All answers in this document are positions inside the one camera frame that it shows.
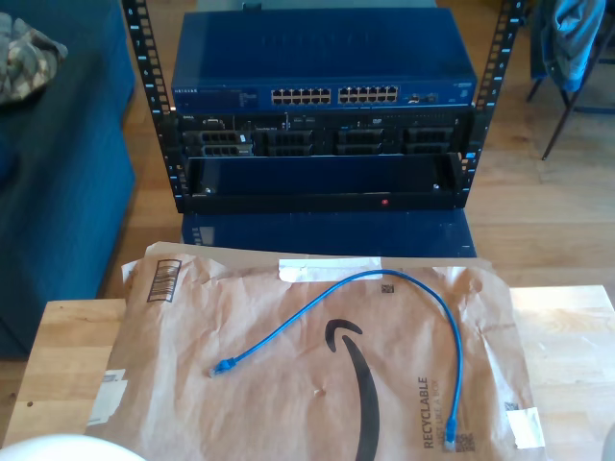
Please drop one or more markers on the black rack frame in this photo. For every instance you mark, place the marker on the black rack frame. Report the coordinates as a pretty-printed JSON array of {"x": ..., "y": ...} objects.
[{"x": 146, "y": 62}]

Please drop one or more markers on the blue network switch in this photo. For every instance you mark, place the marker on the blue network switch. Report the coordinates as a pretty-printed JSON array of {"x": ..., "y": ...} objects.
[{"x": 312, "y": 53}]

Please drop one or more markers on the brown paper mailer envelope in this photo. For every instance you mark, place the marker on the brown paper mailer envelope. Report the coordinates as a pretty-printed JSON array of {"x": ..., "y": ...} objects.
[{"x": 240, "y": 384}]

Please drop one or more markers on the camouflage cloth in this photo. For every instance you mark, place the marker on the camouflage cloth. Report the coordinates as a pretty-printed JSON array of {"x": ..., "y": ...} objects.
[{"x": 24, "y": 62}]

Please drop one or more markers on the blue sofa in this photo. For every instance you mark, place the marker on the blue sofa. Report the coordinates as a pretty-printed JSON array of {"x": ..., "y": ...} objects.
[{"x": 62, "y": 192}]

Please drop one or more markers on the black metal chair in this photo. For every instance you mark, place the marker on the black metal chair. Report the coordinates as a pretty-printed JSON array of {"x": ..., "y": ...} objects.
[{"x": 559, "y": 120}]

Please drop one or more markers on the black rack server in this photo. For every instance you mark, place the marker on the black rack server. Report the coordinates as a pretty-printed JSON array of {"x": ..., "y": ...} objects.
[{"x": 327, "y": 139}]

